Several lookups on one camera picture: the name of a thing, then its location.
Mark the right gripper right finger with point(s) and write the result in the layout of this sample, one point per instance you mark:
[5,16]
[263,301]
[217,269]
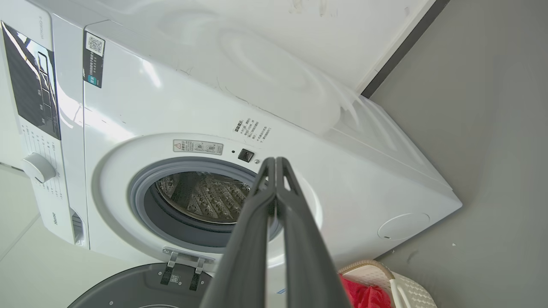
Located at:
[308,265]

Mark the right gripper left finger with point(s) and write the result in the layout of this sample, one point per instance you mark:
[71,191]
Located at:
[244,265]

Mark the red garment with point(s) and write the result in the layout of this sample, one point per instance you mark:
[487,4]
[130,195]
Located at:
[364,297]

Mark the stainless steel washing machine drum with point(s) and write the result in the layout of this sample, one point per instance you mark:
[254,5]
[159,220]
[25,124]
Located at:
[205,196]

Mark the cream perforated laundry basket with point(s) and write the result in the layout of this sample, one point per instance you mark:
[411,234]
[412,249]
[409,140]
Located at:
[411,293]

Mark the washing machine door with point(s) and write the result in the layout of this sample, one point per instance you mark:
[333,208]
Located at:
[128,286]

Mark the black washer display panel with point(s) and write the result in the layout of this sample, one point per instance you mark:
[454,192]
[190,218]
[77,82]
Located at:
[30,81]

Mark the blue white energy label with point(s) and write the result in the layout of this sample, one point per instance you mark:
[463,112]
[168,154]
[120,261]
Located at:
[281,291]

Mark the silver metal door hinge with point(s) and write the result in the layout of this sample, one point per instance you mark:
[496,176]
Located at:
[184,255]

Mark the grey rubber door gasket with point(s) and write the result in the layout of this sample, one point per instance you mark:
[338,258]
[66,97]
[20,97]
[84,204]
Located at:
[180,231]

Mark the white front-load washing machine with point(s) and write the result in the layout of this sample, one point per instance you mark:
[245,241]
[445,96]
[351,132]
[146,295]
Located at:
[364,192]

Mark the round white filter cover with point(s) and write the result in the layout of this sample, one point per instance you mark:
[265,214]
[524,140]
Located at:
[403,226]

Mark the black door latch socket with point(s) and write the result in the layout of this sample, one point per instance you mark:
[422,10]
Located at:
[245,155]

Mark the grey warning sticker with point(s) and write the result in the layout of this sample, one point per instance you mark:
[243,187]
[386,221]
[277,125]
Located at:
[198,147]

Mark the small printed text sticker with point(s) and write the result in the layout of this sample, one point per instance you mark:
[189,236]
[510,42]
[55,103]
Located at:
[252,131]

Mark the white detergent drawer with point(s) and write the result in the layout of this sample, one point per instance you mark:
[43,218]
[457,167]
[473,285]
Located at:
[64,222]

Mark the white round control knob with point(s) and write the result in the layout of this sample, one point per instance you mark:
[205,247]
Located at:
[39,167]

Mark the white and black baseboard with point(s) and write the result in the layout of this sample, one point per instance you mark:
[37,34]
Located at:
[406,45]

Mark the black QR code sticker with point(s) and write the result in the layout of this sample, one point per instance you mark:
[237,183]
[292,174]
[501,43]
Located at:
[94,60]

